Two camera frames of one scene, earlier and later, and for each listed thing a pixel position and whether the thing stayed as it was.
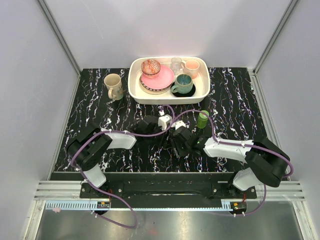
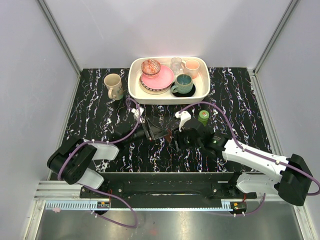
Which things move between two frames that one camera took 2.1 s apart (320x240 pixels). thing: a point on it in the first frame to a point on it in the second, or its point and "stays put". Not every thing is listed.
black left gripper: [164, 141] to [151, 131]
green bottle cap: [203, 115] stays put
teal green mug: [184, 84] stays put
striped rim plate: [153, 91] stays put
